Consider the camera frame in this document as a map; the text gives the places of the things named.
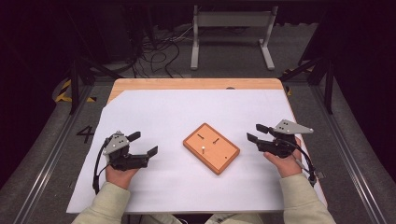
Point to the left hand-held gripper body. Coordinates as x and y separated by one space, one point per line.
116 144

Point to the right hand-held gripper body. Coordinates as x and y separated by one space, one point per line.
291 128

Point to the wooden board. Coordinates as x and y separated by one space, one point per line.
218 155

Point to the person's left hand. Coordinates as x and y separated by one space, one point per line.
120 177

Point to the person's right hand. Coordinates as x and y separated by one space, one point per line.
288 166

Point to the black screw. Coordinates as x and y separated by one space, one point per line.
200 136
216 141

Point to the white paper sheet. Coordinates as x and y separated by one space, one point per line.
174 109

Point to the upright silver-topped screw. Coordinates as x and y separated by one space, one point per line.
203 150

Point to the dark round table grommet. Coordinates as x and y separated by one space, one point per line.
230 88

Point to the black metal stand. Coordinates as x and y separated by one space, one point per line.
74 84
328 87

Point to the person's left leg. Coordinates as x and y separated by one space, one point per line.
165 219

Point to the person's leg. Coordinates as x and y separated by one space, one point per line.
165 219
233 218

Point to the black and yellow hazard tape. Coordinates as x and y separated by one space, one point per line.
63 89

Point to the person's right leg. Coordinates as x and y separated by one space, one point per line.
233 218

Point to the grey metal stand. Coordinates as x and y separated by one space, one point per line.
233 19

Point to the small grey bracket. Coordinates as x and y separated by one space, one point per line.
320 174

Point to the aluminium floor rail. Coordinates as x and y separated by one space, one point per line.
358 177
46 174

